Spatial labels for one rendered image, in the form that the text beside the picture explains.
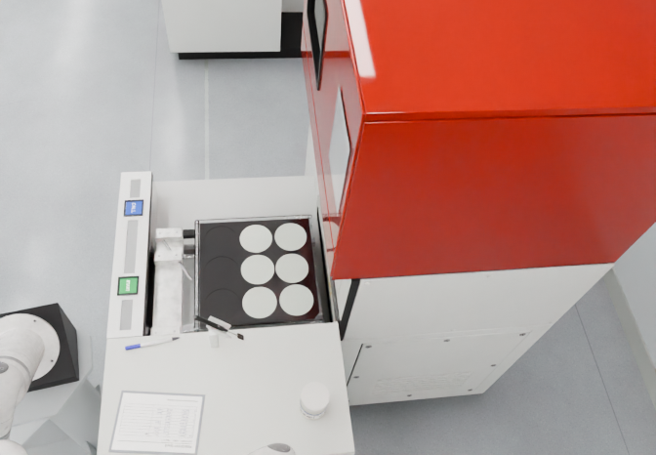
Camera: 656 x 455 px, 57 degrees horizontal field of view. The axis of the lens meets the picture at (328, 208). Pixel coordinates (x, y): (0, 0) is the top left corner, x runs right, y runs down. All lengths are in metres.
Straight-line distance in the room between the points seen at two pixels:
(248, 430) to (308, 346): 0.27
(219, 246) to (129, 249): 0.26
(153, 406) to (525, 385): 1.73
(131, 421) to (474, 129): 1.09
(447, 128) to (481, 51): 0.17
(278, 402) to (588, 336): 1.82
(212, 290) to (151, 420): 0.41
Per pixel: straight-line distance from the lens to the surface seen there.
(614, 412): 3.01
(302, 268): 1.85
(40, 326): 1.79
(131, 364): 1.70
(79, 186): 3.23
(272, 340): 1.68
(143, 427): 1.64
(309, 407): 1.53
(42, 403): 1.88
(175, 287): 1.86
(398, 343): 1.94
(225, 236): 1.91
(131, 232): 1.89
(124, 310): 1.77
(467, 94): 1.06
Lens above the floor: 2.54
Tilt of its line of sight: 56 degrees down
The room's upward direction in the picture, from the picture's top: 9 degrees clockwise
